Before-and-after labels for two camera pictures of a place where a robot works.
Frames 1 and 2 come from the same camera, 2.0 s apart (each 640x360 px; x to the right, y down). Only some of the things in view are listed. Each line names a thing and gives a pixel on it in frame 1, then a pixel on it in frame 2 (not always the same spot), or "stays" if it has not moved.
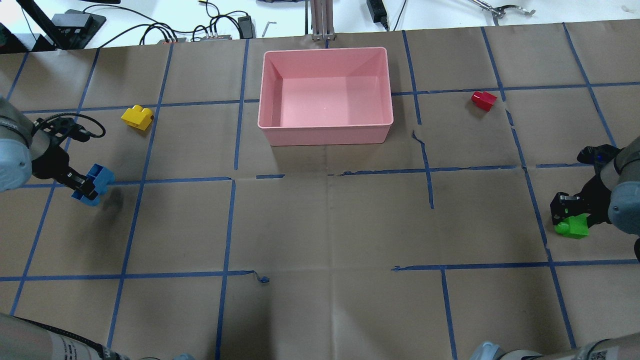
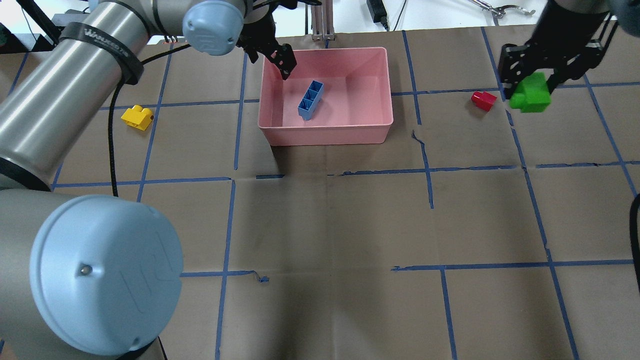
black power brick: (378, 11) stays
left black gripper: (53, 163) to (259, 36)
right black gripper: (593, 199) to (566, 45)
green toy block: (575, 227) to (531, 95)
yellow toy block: (138, 117) stays
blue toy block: (104, 177) to (311, 100)
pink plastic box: (325, 96) stays
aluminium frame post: (322, 20) stays
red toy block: (485, 100) stays
